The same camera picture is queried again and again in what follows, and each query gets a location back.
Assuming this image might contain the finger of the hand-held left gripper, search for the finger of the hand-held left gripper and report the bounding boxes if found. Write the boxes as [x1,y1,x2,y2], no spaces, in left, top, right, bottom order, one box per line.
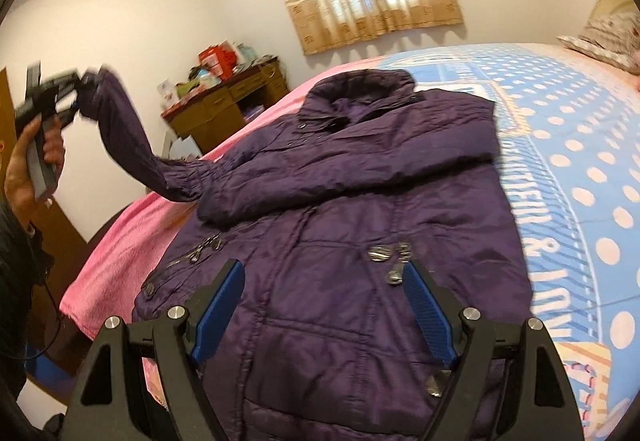
[42,70,90,95]
[54,98,84,127]

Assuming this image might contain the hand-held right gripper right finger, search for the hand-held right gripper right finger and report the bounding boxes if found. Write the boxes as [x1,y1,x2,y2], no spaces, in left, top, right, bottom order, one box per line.
[402,259,583,441]

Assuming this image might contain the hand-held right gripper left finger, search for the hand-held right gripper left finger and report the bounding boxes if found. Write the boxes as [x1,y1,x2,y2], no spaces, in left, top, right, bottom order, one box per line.
[64,259,246,441]

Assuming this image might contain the purple padded jacket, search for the purple padded jacket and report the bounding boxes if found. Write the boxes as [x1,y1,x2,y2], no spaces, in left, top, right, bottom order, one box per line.
[75,67,534,441]

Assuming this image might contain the person's left hand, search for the person's left hand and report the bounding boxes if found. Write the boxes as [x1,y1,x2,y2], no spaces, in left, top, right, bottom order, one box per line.
[4,115,67,217]

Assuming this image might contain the white printed card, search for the white printed card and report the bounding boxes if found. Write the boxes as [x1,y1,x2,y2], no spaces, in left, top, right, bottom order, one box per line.
[156,80,179,108]

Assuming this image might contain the white paper bags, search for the white paper bags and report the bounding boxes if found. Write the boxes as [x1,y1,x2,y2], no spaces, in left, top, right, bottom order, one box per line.
[162,130,202,160]

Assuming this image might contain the pink fleece blanket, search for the pink fleece blanket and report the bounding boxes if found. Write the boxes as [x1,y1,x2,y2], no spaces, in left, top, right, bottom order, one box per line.
[59,71,336,409]

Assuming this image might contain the blue and white package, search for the blue and white package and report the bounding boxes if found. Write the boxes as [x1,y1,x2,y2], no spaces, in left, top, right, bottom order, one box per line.
[191,68,222,91]

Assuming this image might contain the brown wooden desk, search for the brown wooden desk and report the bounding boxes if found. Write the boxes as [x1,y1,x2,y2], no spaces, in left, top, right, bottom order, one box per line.
[160,57,289,155]

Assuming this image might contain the red gift box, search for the red gift box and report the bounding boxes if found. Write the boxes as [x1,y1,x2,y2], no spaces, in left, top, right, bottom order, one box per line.
[198,45,237,80]

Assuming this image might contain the person's dark clothing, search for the person's dark clothing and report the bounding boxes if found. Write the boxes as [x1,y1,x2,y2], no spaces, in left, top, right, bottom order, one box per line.
[0,198,57,389]

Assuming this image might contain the blue polka-dot printed blanket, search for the blue polka-dot printed blanket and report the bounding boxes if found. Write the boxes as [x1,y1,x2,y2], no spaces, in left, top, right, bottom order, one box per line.
[387,42,640,441]

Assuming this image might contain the patterned pillow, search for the patterned pillow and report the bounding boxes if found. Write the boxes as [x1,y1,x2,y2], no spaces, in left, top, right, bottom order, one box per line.
[556,12,640,75]

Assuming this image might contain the beige headboard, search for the beige headboard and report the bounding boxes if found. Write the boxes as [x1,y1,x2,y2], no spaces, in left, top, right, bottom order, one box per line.
[589,0,637,39]

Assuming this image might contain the thin black cable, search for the thin black cable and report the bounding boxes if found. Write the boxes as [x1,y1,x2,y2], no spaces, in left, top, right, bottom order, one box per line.
[27,266,65,359]

